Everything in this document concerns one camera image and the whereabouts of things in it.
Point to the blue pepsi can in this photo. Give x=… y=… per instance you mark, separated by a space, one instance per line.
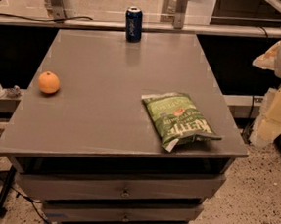
x=133 y=24

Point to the middle grey drawer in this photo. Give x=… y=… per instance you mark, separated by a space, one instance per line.
x=134 y=212

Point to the grey drawer cabinet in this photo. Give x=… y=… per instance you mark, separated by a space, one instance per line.
x=97 y=124

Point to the small grey knob object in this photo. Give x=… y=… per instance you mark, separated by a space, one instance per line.
x=14 y=92

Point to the orange fruit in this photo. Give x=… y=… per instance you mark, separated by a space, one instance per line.
x=48 y=82

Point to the top grey drawer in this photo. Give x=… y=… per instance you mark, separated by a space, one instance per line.
x=119 y=187

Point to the green jalapeno chip bag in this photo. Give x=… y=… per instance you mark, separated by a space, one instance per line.
x=177 y=119

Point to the black table leg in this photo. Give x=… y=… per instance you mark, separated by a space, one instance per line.
x=7 y=181

